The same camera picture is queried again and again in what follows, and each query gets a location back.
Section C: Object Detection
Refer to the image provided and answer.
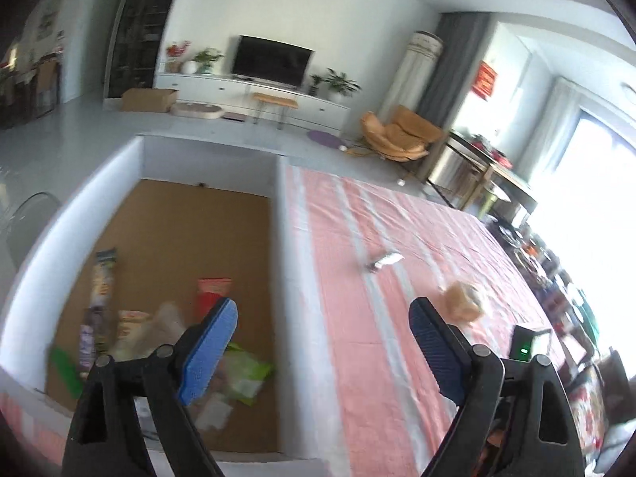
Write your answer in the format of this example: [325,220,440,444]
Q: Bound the red flowers in vase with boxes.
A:
[165,39,192,74]

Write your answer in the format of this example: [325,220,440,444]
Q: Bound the white television cabinet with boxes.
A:
[153,72,351,133]

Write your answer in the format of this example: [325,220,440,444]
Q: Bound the green wafer packet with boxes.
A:
[223,342,275,406]

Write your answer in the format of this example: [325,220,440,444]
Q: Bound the red snack packet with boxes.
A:
[193,277,234,320]

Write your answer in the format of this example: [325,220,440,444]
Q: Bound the purple round mat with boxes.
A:
[306,128,344,149]

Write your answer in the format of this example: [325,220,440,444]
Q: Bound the row of cluttered containers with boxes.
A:
[489,213,603,355]

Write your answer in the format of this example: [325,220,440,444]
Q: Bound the clear bag of bread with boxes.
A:
[439,280,486,322]

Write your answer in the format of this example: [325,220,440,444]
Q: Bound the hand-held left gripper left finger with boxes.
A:
[62,297,239,477]

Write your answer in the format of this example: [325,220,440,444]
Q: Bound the black snack packet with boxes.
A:
[89,247,120,311]

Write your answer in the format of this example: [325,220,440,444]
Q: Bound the white curtain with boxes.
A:
[516,76,583,196]

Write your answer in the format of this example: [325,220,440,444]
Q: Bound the dark glass cabinet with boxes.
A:
[106,0,180,101]

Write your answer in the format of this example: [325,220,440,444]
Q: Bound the white blue triangular packet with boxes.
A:
[196,392,235,431]

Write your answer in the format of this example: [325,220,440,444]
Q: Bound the white tower air conditioner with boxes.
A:
[384,31,445,125]

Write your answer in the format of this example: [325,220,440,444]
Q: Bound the clear bag of brown cakes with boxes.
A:
[148,302,188,359]

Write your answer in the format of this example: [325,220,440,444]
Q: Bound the red patterned cloth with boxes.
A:
[568,357,628,464]

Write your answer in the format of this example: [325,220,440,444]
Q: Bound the white cardboard box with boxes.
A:
[0,131,339,464]

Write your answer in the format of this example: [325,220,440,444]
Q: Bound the brown cardboard box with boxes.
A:
[120,87,179,114]

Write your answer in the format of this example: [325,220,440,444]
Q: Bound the plant beside white vase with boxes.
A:
[181,47,225,76]

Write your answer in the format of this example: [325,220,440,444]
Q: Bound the cream rice cracker packet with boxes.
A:
[116,309,153,355]

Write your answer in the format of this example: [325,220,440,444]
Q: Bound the red wall hanging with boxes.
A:
[471,59,499,98]

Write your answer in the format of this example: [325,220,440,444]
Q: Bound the orange lounge chair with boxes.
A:
[360,104,445,163]

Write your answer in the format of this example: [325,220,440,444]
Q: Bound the red grey striped tablecloth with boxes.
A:
[0,166,573,477]

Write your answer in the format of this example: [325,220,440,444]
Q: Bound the green sausage stick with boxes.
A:
[48,347,84,399]

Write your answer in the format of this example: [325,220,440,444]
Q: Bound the grey curtain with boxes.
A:
[414,11,493,126]

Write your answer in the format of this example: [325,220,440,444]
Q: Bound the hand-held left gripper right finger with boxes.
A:
[408,297,586,477]

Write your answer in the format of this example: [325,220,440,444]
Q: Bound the wooden stool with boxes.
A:
[250,91,299,130]

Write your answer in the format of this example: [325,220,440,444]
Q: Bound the window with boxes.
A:
[531,83,636,359]

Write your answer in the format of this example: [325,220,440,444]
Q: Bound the large potted plant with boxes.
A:
[325,68,363,105]

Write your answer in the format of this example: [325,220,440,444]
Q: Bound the dark wooden dining furniture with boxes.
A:
[0,34,64,126]

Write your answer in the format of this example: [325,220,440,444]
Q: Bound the black television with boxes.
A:
[232,34,316,91]

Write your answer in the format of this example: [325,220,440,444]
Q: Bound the small brown snack packet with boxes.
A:
[365,252,403,272]

